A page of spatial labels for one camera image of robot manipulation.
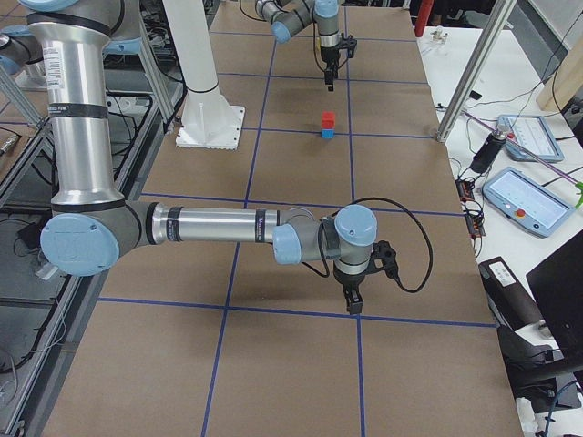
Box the black monitor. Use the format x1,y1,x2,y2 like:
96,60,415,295
527,231,582,356

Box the far teach pendant tablet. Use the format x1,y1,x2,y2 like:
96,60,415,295
497,115,564,163

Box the orange circuit board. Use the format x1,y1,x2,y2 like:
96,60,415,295
455,178,486,239

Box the aluminium frame post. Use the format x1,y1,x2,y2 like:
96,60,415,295
435,0,517,143

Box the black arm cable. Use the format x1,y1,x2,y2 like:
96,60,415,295
295,197,433,294

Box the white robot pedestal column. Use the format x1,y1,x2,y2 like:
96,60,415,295
163,0,245,150

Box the metal fitting white cap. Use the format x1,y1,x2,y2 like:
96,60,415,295
430,26,448,45

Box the reacher grabber stick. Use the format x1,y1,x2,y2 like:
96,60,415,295
462,110,583,208

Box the teach pendant tablet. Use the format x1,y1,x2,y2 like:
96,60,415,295
482,167,575,238
497,115,564,163

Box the near teach pendant tablet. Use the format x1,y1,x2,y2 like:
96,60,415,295
482,167,575,238

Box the blue cube block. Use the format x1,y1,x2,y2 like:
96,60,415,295
321,128,334,139

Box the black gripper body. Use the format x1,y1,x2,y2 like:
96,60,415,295
320,45,340,72
333,268,366,296

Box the black brown box device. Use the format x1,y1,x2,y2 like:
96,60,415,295
478,257,543,330

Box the black water bottle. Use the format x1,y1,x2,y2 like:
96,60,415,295
470,129,507,174

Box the red cube block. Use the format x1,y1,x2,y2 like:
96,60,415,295
321,111,336,130

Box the red cylinder object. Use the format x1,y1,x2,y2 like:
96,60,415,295
414,0,434,37

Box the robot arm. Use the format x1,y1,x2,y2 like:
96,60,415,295
254,0,342,92
26,1,377,314

